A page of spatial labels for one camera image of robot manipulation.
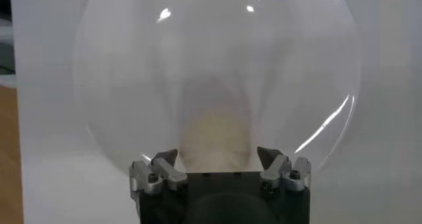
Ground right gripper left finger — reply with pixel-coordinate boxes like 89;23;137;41
129;148;189;195

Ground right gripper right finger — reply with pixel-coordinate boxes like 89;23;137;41
256;146;313;193

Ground white steamed baozi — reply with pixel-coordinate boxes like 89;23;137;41
177;109;255;173

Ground white round plate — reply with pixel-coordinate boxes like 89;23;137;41
73;0;362;180

